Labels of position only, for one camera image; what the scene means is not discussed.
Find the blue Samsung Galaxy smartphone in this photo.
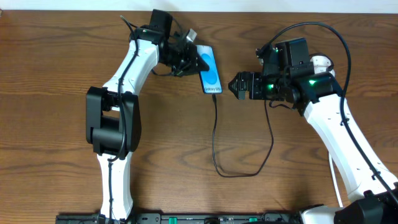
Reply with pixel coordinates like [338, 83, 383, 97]
[197, 45, 223, 94]

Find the white USB wall charger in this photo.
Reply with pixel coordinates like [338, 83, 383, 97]
[310, 53, 335, 76]

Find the white power strip cord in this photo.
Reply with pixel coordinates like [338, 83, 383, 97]
[328, 152, 345, 208]

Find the black USB charging cable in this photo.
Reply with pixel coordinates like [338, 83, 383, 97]
[211, 52, 335, 179]

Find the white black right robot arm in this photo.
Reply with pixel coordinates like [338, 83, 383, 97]
[228, 38, 397, 223]

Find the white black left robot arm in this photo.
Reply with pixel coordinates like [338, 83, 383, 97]
[86, 9, 210, 223]

